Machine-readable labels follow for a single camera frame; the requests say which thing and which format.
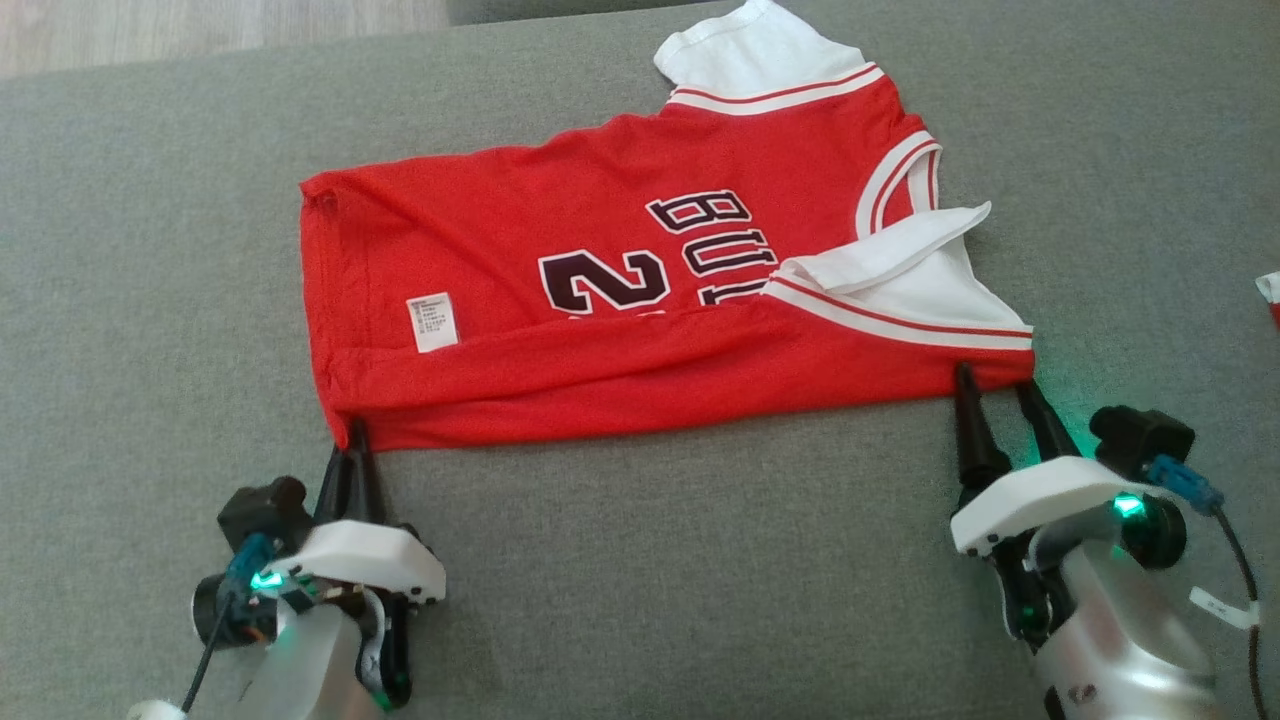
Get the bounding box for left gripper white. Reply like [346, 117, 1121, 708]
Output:
[262, 418, 448, 713]

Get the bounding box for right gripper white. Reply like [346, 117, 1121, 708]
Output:
[950, 363, 1151, 646]

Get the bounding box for red basketball jersey white sleeves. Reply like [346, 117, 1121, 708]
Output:
[298, 0, 1036, 453]

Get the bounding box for large grey sofa seat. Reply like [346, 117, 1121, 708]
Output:
[0, 0, 1280, 720]

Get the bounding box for grey sofa cushion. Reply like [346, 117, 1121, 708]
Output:
[445, 0, 746, 26]

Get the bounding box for blue left cable plug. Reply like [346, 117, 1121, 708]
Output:
[225, 533, 278, 601]

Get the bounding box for blue cable plug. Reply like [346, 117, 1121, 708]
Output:
[1145, 455, 1226, 517]
[225, 533, 278, 601]

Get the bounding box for blue right cable plug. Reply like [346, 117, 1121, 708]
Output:
[1145, 455, 1226, 517]

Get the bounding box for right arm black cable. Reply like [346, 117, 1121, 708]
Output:
[1213, 508, 1273, 720]

